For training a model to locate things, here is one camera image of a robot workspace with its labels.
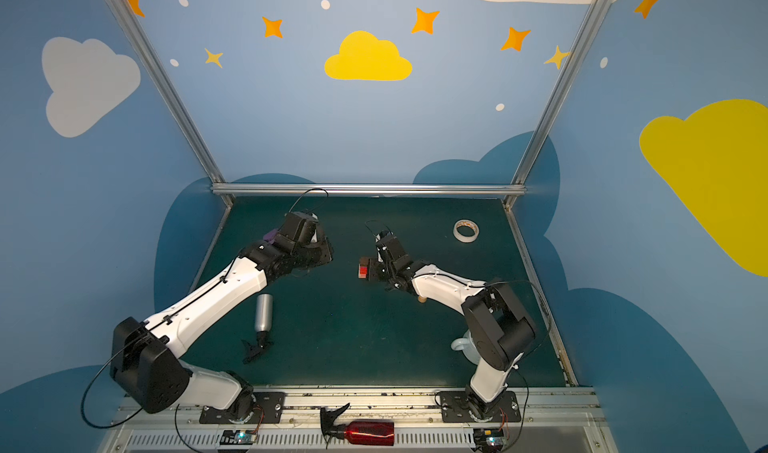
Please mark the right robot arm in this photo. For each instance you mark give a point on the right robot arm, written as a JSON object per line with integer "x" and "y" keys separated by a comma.
{"x": 500, "y": 326}

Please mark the right controller board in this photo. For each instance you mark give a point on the right controller board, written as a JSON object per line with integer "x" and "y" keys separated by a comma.
{"x": 488, "y": 440}

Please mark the silver metal can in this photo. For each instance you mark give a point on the silver metal can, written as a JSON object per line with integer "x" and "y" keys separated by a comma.
{"x": 263, "y": 313}

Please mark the light blue mug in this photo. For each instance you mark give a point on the light blue mug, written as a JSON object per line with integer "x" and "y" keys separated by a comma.
{"x": 463, "y": 344}

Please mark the black spray nozzle on table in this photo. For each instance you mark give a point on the black spray nozzle on table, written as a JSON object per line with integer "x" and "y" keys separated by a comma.
{"x": 256, "y": 349}

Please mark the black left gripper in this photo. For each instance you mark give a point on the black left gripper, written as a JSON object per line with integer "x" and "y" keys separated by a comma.
{"x": 318, "y": 251}

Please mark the purple pink toy spatula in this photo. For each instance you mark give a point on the purple pink toy spatula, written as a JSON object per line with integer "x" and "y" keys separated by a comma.
{"x": 269, "y": 236}

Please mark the aluminium corner post left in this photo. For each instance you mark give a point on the aluminium corner post left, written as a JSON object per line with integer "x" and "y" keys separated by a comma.
{"x": 130, "y": 24}

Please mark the aluminium frame rail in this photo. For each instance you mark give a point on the aluminium frame rail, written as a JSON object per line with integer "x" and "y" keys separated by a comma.
{"x": 367, "y": 190}

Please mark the aluminium corner post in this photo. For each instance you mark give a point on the aluminium corner post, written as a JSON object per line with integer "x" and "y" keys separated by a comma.
{"x": 580, "y": 47}
{"x": 130, "y": 24}

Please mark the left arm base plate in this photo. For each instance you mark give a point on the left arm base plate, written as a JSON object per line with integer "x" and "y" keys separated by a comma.
{"x": 249, "y": 408}

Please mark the left controller board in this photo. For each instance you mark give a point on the left controller board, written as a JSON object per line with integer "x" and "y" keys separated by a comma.
{"x": 238, "y": 438}

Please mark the controller board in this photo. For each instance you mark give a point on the controller board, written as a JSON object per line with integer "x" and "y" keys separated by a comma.
{"x": 488, "y": 440}
{"x": 238, "y": 438}

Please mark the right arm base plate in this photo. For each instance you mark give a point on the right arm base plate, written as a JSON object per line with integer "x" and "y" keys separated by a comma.
{"x": 467, "y": 407}

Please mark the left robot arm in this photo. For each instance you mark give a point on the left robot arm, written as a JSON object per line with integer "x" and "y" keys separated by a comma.
{"x": 146, "y": 361}

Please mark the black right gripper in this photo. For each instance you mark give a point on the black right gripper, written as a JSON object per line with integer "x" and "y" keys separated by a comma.
{"x": 377, "y": 267}

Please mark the white tape roll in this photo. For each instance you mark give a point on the white tape roll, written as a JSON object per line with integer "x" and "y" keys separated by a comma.
{"x": 466, "y": 231}

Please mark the red spray bottle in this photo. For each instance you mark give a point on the red spray bottle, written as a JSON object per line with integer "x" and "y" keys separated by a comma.
{"x": 358, "y": 432}

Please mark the aluminium corner post right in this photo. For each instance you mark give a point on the aluminium corner post right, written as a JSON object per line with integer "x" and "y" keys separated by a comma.
{"x": 580, "y": 47}

